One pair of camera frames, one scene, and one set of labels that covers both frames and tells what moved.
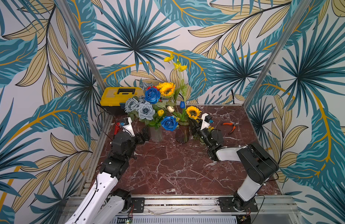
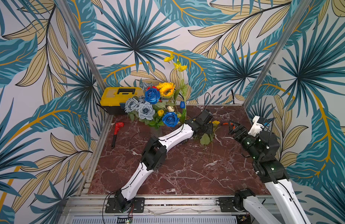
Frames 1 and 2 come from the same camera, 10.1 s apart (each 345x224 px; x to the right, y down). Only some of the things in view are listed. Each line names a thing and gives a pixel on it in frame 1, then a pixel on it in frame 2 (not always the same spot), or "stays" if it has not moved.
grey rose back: (144, 85) stays
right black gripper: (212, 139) → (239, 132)
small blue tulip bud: (182, 104) stays
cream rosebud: (170, 109) stays
